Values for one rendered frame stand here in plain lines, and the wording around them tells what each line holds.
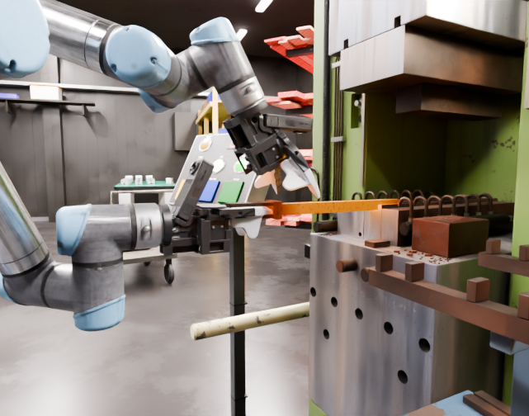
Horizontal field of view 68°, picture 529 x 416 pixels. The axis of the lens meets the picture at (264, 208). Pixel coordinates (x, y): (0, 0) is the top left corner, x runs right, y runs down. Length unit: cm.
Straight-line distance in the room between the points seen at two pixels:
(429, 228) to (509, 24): 50
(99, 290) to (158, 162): 853
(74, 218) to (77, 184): 859
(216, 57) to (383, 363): 67
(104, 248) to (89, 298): 8
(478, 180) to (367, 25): 60
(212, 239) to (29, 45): 38
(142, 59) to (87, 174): 864
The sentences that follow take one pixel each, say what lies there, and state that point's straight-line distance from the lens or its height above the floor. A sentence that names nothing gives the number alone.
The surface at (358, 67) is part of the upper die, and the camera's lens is 98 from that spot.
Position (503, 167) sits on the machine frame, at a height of 108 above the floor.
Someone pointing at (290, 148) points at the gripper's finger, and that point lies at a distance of 71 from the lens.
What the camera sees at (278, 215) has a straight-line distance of 74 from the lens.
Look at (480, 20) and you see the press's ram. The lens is 100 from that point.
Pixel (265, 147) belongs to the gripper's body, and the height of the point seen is 112.
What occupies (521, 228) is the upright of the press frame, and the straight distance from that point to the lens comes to 88.
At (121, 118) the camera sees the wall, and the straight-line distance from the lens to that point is 920.
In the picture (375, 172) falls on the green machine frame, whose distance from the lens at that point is 117.
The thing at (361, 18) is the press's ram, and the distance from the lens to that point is 101.
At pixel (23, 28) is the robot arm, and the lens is 51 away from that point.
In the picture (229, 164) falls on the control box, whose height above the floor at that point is 109.
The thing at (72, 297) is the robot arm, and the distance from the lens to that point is 67.
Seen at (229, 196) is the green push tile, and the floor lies 99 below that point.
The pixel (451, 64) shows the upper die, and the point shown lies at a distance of 99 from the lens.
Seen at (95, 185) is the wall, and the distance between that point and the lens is 918.
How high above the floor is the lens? 108
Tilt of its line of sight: 6 degrees down
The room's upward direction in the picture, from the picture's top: straight up
